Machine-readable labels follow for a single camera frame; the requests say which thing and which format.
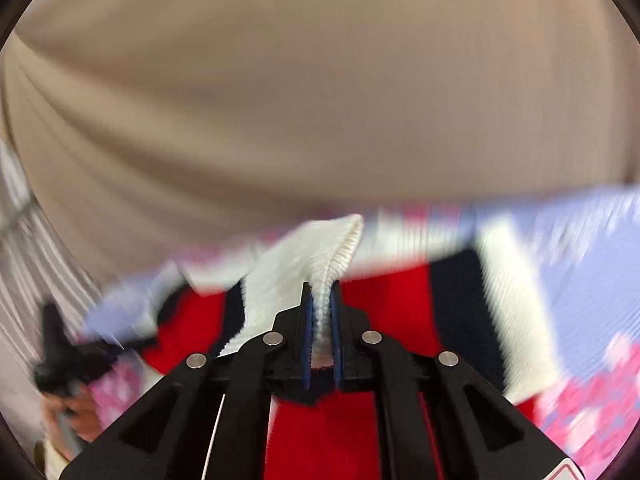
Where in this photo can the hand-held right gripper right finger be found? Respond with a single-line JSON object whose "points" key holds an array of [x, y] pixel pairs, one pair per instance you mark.
{"points": [[336, 332]]}

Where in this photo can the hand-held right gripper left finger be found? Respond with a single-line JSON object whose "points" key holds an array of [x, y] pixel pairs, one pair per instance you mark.
{"points": [[308, 332]]}

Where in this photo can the white red navy knit sweater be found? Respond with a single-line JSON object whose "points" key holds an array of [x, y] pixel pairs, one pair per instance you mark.
{"points": [[295, 265]]}

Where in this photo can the person's left hand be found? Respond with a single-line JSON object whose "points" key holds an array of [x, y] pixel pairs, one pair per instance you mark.
{"points": [[80, 412]]}

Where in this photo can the grey striped cloth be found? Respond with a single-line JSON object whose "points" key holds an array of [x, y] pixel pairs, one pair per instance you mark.
{"points": [[35, 260]]}

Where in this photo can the beige curtain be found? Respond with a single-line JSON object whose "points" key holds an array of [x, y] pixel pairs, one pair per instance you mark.
{"points": [[310, 90]]}

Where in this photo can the floral purple pink blanket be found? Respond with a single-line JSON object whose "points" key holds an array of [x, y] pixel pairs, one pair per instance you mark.
{"points": [[590, 260]]}

